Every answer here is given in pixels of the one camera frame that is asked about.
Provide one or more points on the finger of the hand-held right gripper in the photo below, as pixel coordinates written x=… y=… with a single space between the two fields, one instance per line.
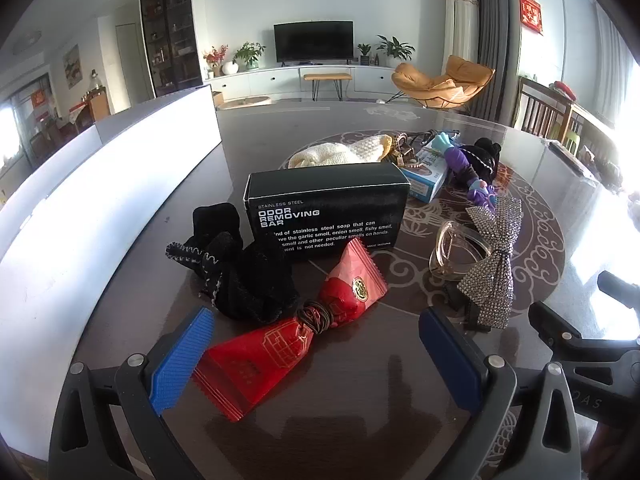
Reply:
x=620 y=287
x=555 y=325

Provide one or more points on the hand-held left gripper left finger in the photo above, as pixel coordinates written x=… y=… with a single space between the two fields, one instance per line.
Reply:
x=180 y=360

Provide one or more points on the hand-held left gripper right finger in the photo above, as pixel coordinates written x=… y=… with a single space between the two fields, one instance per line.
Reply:
x=450 y=360

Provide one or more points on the red foil packet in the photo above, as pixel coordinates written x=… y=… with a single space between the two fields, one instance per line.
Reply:
x=260 y=355

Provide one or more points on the rhinestone bow hair clip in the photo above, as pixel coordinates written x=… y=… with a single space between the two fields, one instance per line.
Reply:
x=492 y=270

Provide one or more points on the white storage box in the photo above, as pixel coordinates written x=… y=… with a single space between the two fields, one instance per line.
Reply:
x=100 y=200

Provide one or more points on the blue and white box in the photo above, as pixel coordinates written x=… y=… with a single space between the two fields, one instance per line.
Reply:
x=425 y=180

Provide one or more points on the black printed cardboard box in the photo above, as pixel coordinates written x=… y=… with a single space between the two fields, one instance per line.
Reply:
x=325 y=185

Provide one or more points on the dark patterned desktop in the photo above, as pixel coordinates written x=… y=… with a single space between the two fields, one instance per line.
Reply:
x=350 y=120

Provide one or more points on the black stitched fabric piece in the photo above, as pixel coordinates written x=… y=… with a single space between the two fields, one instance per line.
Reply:
x=250 y=275

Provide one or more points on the clear plastic hair claw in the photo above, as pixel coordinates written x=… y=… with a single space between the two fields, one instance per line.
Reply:
x=465 y=232

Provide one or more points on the dark flat device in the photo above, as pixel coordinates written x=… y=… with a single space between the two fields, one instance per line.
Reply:
x=565 y=155

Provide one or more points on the green plastic stool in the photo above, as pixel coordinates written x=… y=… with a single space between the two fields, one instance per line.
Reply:
x=572 y=140

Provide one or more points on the black plush item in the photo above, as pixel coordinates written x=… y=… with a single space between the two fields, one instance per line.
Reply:
x=482 y=157

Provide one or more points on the purple toy figure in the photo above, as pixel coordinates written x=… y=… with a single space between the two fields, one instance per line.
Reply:
x=460 y=160

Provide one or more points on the wooden chair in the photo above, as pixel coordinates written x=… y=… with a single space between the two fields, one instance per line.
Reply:
x=542 y=105

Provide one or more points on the red cloth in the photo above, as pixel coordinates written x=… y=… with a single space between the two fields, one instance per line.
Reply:
x=562 y=90

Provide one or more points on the key bunch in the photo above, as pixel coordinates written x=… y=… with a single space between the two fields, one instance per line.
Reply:
x=400 y=152

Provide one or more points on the black glasses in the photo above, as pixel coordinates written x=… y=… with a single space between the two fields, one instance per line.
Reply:
x=425 y=135

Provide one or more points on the cream knitted cloth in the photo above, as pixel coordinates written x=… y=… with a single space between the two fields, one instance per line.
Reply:
x=325 y=152

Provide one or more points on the round beige floor mat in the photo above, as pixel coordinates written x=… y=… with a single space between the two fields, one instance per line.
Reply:
x=245 y=102

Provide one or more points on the wooden sideboard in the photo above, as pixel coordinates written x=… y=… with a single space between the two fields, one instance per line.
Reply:
x=97 y=105

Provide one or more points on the orange lounge chair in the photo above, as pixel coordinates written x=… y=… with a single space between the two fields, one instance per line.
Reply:
x=430 y=85

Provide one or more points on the grey curtain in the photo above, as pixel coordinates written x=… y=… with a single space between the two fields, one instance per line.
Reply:
x=495 y=35

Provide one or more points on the white round vase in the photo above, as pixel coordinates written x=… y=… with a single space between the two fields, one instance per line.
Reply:
x=230 y=67

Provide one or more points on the white door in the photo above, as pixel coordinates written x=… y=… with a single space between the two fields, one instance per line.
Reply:
x=130 y=65

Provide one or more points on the white television cabinet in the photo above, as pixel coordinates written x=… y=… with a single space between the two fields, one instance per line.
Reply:
x=280 y=77

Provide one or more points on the red flower plant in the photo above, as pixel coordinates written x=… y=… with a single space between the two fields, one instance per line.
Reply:
x=215 y=55

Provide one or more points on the white covered air conditioner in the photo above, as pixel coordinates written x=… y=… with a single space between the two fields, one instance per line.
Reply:
x=460 y=25

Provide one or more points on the wooden bench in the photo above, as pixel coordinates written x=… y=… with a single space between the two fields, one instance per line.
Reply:
x=327 y=77

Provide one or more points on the green potted plant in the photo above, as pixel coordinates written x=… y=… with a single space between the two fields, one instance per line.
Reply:
x=247 y=52

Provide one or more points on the large leafy potted plant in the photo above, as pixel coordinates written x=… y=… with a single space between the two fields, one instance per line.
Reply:
x=395 y=47

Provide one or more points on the small potted plant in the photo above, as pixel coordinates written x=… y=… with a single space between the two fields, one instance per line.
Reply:
x=364 y=52

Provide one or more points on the dark glass display cabinet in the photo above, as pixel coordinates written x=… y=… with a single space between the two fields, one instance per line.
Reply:
x=170 y=35

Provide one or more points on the black television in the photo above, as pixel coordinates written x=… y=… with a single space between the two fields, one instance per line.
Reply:
x=312 y=42

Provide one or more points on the red wall hanging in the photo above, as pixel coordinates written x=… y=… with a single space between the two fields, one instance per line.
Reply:
x=531 y=12

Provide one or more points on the framed wall painting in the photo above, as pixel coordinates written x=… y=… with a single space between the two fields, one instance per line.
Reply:
x=72 y=65

